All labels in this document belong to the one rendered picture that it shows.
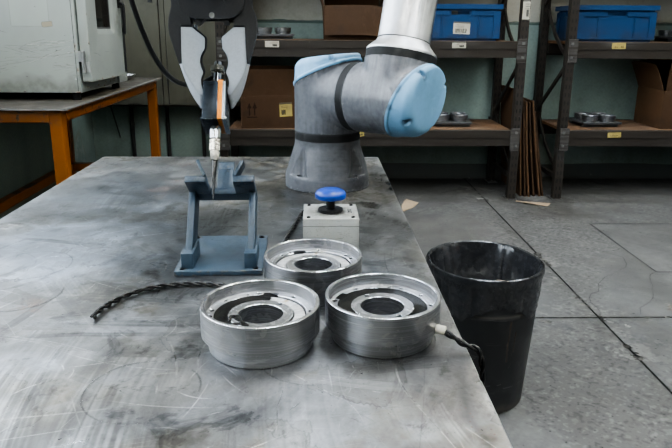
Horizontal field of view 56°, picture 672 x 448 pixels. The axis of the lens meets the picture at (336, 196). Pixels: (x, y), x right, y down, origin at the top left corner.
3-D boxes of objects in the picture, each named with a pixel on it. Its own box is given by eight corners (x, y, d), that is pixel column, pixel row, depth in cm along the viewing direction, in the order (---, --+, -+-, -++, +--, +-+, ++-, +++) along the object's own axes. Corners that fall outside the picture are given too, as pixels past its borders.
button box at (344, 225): (359, 253, 80) (359, 215, 79) (303, 253, 80) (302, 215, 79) (355, 233, 88) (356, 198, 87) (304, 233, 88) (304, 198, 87)
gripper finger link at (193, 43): (211, 104, 78) (216, 26, 76) (203, 110, 72) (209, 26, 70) (185, 101, 78) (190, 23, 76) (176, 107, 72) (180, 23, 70)
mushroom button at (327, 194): (346, 230, 81) (346, 192, 80) (315, 230, 81) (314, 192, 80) (345, 221, 85) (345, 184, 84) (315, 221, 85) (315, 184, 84)
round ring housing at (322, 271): (378, 299, 67) (379, 262, 66) (284, 317, 63) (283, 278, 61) (337, 266, 76) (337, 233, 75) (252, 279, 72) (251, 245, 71)
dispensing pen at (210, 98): (196, 193, 67) (202, 52, 72) (202, 205, 71) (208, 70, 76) (217, 192, 67) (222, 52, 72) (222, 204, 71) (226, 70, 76)
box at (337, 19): (395, 40, 392) (397, -26, 382) (311, 39, 390) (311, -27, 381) (388, 39, 433) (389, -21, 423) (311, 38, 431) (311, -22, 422)
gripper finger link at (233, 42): (259, 101, 78) (248, 23, 76) (255, 107, 72) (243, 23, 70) (233, 104, 78) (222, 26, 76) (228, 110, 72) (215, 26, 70)
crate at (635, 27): (627, 40, 437) (631, 7, 431) (656, 42, 400) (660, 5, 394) (552, 40, 435) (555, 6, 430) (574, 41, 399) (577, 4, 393)
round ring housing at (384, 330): (303, 345, 57) (303, 302, 56) (356, 302, 66) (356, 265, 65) (413, 375, 52) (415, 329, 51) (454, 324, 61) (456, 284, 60)
